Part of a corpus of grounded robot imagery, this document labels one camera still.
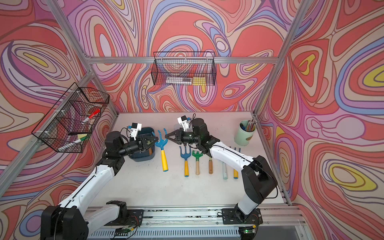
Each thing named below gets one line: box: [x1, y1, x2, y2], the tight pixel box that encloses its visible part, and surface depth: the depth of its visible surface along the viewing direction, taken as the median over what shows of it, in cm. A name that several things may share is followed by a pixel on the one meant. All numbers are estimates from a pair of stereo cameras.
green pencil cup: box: [234, 120, 257, 146], surface depth 95 cm
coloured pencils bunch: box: [246, 118, 258, 132], surface depth 93 cm
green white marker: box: [58, 136, 88, 151], surface depth 73 cm
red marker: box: [82, 109, 101, 125], surface depth 78 cm
